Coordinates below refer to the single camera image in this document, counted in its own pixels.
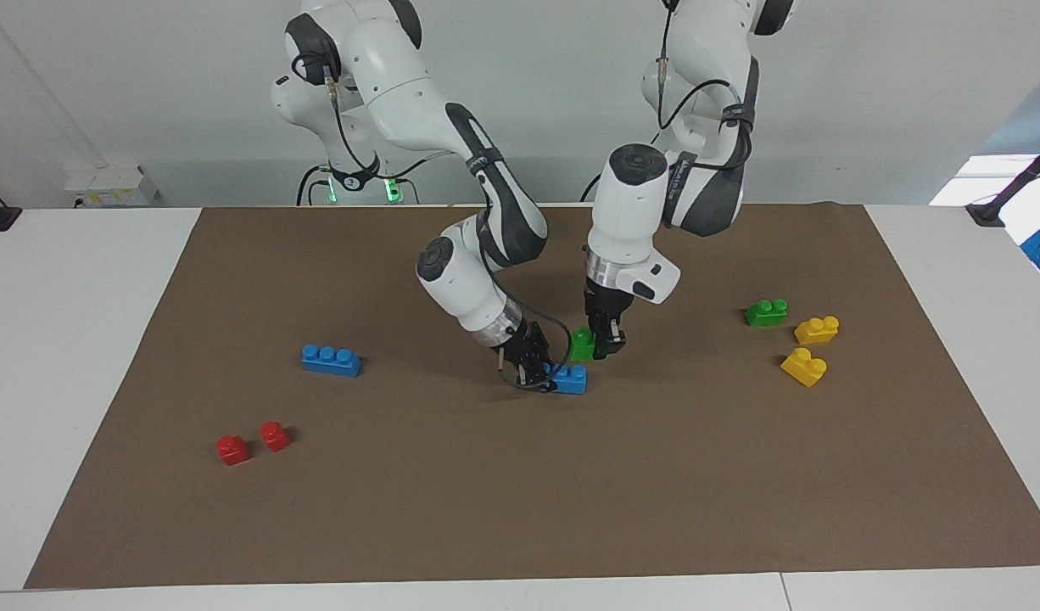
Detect green two-stud toy block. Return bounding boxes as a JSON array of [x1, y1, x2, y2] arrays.
[[568, 327, 607, 364], [744, 298, 790, 328]]

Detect black camera stand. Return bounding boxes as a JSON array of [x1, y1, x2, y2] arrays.
[[965, 134, 1040, 228]]

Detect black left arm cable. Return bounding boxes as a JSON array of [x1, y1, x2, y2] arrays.
[[651, 0, 754, 171]]

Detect white wall socket box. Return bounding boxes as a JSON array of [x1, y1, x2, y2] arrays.
[[64, 165, 159, 208]]

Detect yellow two-stud toy block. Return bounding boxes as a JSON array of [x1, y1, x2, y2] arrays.
[[794, 316, 841, 345], [780, 347, 829, 389]]

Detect blue three-stud toy block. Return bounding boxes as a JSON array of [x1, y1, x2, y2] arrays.
[[547, 363, 589, 396], [300, 344, 363, 378]]

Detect brown table mat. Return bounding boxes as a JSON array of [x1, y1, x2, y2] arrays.
[[24, 202, 1040, 590]]

